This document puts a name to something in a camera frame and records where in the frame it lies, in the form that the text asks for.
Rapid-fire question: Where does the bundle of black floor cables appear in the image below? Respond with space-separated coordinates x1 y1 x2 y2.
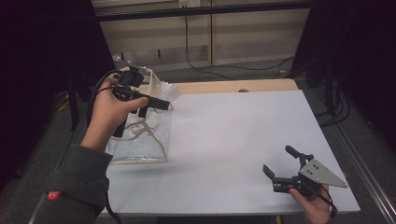
313 76 351 128

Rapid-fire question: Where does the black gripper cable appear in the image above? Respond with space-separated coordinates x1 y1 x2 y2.
88 69 122 224
309 181 339 219

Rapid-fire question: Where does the person's left hand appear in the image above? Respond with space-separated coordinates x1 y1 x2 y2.
80 77 149 154

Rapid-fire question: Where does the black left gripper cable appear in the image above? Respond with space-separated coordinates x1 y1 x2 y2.
88 69 122 224

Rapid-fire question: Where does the black horizontal bar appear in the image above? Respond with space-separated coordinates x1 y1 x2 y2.
95 1 312 22

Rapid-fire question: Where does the white table mat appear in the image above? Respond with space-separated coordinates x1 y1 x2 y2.
106 89 361 217

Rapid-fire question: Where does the black curtain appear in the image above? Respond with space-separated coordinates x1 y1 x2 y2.
0 0 117 194
290 0 396 150

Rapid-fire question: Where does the transparent bag with beige trim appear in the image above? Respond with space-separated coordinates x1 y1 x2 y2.
106 65 174 165

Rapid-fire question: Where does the white wall socket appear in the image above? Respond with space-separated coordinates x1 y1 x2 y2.
178 0 202 9

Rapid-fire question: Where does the person's right hand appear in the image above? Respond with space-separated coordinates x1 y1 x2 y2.
288 184 332 224

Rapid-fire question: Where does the black wall cable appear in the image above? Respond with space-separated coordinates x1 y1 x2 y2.
184 15 295 81

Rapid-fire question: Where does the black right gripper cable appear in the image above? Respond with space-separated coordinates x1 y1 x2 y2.
309 181 339 219

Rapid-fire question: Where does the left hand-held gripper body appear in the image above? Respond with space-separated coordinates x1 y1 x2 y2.
111 59 149 103

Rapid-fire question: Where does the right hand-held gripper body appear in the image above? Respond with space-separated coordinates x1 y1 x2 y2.
272 154 349 196

